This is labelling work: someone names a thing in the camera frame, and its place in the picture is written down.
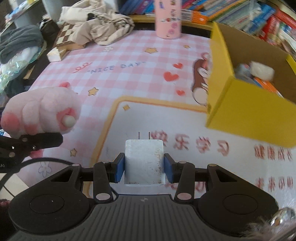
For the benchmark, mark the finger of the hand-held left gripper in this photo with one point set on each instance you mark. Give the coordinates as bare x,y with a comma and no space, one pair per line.
46,140

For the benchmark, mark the small beige box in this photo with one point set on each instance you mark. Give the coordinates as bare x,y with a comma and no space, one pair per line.
54,56

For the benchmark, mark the small teal labelled packet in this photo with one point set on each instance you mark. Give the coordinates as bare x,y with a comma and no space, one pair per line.
242,71

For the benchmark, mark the pink printed desk mat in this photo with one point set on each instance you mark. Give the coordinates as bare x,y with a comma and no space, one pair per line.
138,81

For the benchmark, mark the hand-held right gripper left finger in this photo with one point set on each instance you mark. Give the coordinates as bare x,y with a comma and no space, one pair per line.
119,168

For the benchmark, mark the cream white block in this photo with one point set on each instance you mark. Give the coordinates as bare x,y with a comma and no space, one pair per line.
262,69

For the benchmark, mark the furry sleeve cuff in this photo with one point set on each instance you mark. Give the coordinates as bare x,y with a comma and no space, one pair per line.
266,229

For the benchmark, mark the orange white toothpaste box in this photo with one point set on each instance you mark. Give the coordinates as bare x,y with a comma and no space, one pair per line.
266,85

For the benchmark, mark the wooden chessboard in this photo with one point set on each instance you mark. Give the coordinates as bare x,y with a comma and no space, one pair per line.
67,34

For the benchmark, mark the dark grey cloth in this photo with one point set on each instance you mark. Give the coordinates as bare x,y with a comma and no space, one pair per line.
20,39

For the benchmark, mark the white power adapter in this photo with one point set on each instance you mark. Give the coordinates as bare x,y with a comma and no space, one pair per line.
143,162

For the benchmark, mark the yellow cardboard box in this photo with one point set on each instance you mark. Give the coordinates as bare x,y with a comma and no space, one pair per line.
242,111

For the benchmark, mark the row of colourful books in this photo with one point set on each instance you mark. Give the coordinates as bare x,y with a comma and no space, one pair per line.
242,14

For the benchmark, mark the cream cloth garment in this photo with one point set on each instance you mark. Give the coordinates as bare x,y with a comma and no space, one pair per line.
104,30

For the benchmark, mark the pink sticker covered container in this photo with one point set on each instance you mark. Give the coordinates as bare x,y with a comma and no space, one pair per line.
166,30

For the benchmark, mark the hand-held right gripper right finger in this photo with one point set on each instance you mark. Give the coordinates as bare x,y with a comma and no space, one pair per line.
168,168

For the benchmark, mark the clear plastic bags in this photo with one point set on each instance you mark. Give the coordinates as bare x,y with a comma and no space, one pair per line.
13,69

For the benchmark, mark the orange white carton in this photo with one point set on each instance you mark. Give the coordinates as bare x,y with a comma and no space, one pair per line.
195,16

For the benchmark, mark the pink plush paw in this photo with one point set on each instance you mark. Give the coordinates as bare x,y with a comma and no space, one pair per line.
39,106

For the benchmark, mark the white bookshelf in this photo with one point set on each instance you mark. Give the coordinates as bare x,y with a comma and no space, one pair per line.
52,5

